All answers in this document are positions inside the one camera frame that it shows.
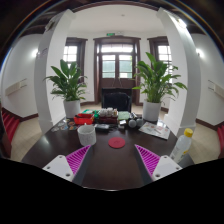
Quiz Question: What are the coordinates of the clear bottle with yellow cap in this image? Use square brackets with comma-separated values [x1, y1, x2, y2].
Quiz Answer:
[170, 128, 193, 163]

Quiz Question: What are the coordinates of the left white pillar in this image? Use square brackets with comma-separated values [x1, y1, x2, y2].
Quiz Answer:
[34, 10, 73, 134]

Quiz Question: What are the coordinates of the grey round speaker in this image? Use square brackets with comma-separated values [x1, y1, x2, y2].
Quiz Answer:
[128, 120, 137, 128]

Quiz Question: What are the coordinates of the white ceramic mug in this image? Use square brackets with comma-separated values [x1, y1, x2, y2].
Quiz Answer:
[77, 125, 96, 146]

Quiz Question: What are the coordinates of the black office chair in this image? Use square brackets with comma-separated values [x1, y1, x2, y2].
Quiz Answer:
[102, 92, 131, 111]

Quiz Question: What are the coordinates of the box of small jars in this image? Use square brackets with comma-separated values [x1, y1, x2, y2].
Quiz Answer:
[99, 108, 118, 124]

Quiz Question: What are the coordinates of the dark wooden double door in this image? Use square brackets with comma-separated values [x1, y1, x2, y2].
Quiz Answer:
[94, 36, 140, 103]

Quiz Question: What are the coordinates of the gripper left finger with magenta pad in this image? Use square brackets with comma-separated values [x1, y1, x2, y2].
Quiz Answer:
[43, 145, 92, 185]

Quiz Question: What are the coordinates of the right white pillar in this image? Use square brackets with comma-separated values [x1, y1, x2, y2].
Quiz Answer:
[157, 8, 201, 137]

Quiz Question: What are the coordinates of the green cloth pad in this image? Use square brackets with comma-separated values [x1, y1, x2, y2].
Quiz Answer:
[118, 111, 130, 120]

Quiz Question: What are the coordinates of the potted green plant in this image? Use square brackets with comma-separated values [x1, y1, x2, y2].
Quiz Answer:
[133, 52, 187, 122]
[45, 59, 87, 118]

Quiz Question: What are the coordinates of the open magazine on table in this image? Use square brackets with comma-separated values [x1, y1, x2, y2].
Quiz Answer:
[140, 122, 170, 140]

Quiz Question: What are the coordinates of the round red coaster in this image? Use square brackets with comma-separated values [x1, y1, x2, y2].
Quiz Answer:
[108, 137, 125, 149]

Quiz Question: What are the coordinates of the white pillar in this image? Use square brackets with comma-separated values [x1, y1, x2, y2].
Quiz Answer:
[157, 8, 201, 137]
[34, 10, 73, 134]

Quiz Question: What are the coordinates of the right potted green plant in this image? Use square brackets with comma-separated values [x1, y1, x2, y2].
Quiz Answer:
[133, 52, 187, 122]

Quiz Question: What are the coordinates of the red plastic basket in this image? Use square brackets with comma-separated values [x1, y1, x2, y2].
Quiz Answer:
[74, 113, 94, 125]

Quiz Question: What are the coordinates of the left potted green plant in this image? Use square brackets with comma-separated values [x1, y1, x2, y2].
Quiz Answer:
[45, 59, 87, 118]

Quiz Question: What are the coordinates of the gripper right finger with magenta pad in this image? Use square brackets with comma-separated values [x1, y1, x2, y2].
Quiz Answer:
[134, 145, 182, 185]

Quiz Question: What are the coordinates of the black remote device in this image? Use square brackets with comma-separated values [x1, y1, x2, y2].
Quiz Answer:
[95, 124, 110, 131]

